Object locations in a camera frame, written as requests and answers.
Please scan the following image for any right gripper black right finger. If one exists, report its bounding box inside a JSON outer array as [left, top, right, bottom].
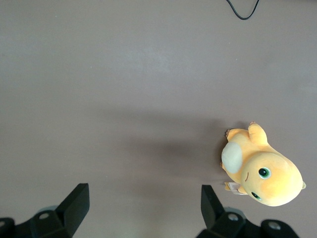
[[195, 184, 299, 238]]

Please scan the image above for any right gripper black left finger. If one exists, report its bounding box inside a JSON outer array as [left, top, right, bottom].
[[0, 183, 90, 238]]

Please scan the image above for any orange plush toy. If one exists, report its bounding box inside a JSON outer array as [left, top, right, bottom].
[[220, 120, 308, 207]]

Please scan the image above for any thin black cable loop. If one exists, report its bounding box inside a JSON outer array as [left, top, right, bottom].
[[226, 0, 261, 20]]

